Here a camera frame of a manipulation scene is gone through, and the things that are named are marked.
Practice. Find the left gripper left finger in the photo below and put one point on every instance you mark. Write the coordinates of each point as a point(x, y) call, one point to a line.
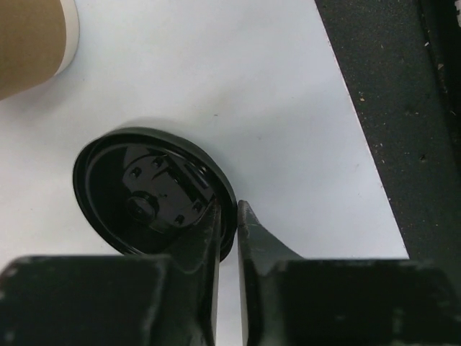
point(161, 299)

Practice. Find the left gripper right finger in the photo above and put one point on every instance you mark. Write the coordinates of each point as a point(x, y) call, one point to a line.
point(287, 299)

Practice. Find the black plastic cup lid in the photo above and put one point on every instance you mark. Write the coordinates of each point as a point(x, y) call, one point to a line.
point(142, 188)

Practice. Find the brown paper coffee cup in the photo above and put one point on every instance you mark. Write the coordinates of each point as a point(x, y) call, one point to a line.
point(39, 39)

